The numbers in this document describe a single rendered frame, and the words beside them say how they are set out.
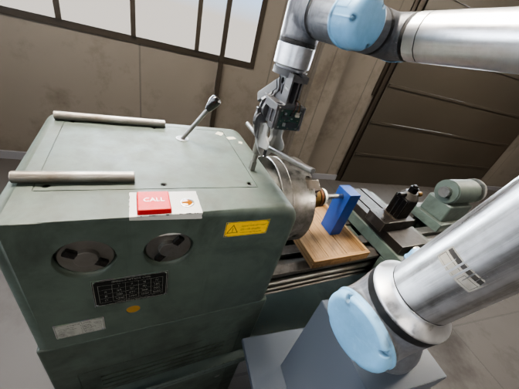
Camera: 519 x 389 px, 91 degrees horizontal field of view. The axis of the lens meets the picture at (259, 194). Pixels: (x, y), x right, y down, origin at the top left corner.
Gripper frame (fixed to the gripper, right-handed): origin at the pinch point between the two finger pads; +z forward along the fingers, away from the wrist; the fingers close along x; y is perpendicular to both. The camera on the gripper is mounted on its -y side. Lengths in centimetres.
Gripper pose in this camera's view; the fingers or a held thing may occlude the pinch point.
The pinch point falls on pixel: (263, 150)
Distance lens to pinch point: 66.3
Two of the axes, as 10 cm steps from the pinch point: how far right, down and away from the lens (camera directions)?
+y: 3.7, 5.9, -7.2
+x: 9.0, -0.3, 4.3
